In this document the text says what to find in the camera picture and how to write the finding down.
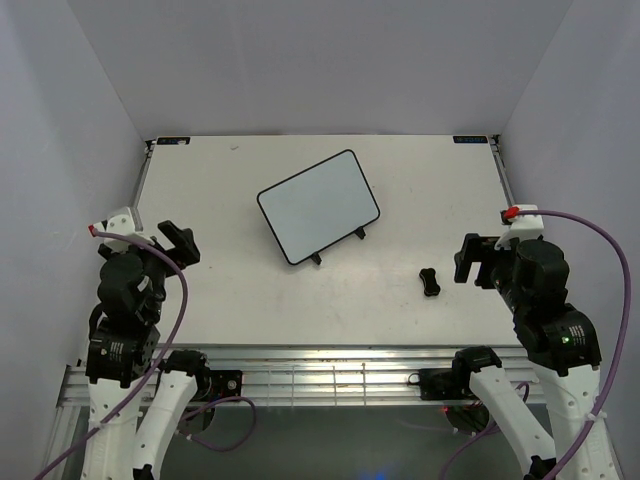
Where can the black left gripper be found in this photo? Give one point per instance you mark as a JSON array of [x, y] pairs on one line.
[[186, 250]]

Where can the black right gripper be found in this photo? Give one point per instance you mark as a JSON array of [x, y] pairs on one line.
[[469, 252]]

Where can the black whiteboard eraser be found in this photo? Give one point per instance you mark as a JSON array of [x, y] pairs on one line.
[[431, 288]]

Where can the white black-framed whiteboard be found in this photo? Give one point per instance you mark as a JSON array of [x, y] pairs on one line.
[[318, 207]]

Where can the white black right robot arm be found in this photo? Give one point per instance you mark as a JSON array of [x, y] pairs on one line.
[[562, 346]]

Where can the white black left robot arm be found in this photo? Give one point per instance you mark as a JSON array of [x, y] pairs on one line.
[[136, 395]]

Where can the blue left corner label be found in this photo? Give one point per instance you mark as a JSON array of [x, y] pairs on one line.
[[173, 141]]

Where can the blue corner label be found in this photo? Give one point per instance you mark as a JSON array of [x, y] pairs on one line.
[[470, 139], [173, 141]]

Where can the blue right corner label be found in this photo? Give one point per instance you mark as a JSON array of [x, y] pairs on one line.
[[470, 139]]

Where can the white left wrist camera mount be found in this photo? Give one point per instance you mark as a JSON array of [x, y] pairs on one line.
[[125, 222]]

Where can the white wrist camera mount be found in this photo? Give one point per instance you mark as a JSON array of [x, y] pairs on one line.
[[125, 222], [522, 224]]

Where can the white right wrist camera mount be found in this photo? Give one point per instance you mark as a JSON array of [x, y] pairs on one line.
[[522, 224]]

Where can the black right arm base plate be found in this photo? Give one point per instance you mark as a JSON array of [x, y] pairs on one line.
[[440, 385]]

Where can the wire whiteboard easel stand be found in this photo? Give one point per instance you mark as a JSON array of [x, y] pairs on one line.
[[340, 245]]

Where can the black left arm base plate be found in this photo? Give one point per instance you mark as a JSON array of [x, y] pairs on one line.
[[222, 384]]

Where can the aluminium table frame rail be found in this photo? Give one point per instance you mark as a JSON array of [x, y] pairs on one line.
[[290, 376]]

